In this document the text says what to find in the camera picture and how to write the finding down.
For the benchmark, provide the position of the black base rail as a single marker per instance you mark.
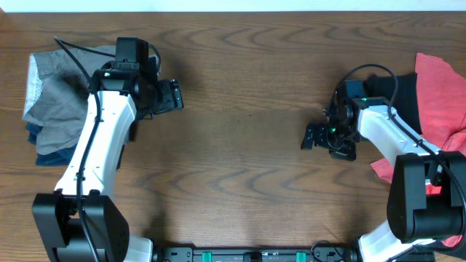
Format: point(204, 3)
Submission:
point(321, 251)

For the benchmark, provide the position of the folded navy blue shorts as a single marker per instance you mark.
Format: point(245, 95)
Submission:
point(54, 156)

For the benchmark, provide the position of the red shorts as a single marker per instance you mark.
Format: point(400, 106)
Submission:
point(431, 100)

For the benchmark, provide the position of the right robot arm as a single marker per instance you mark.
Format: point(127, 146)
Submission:
point(426, 201)

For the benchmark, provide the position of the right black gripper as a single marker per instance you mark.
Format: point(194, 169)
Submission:
point(347, 153)

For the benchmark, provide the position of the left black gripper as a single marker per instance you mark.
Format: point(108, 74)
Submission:
point(172, 95)

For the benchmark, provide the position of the grey shorts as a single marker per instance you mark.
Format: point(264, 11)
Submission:
point(56, 100)

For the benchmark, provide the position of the black garment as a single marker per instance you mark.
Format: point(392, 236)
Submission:
point(381, 87)

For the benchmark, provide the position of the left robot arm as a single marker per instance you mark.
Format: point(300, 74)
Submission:
point(79, 221)

